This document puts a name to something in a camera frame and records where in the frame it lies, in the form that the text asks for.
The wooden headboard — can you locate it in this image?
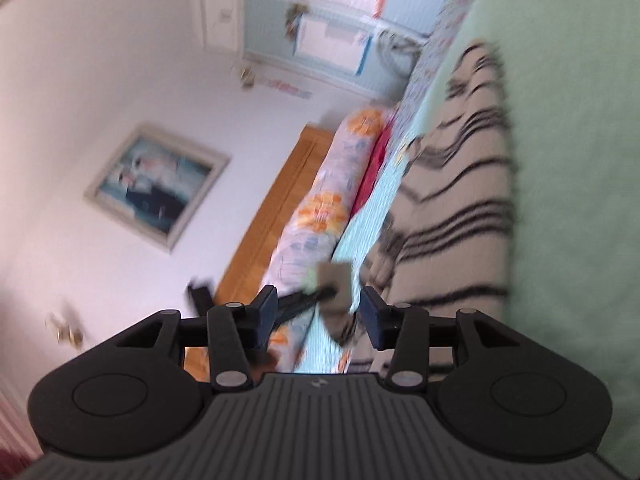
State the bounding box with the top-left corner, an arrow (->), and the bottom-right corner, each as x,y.
182,126 -> 336,383

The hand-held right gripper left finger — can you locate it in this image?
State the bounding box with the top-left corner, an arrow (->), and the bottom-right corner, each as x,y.
115,285 -> 278,393

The red hanging ornament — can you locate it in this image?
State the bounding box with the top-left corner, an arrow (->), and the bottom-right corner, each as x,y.
232,62 -> 313,101

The floral rolled duvet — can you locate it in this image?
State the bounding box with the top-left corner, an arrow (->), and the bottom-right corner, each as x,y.
260,106 -> 396,361

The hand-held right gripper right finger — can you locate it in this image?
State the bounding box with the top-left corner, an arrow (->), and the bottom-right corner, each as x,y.
361,286 -> 523,392

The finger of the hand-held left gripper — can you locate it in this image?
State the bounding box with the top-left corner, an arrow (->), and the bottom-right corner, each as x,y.
276,284 -> 340,331

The white wardrobe with sliding doors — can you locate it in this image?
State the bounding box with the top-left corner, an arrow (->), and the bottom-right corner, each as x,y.
197,0 -> 481,106

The striped beige sweater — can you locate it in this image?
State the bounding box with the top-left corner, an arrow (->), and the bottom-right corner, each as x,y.
317,40 -> 518,376

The framed wedding photo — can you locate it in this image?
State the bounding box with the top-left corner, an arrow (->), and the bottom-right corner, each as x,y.
84,122 -> 231,253

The red pillow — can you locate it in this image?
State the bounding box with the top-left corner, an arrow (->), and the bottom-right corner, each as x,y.
350,127 -> 393,216

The blue-bordered poster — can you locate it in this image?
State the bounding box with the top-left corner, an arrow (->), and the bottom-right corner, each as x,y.
292,15 -> 373,76

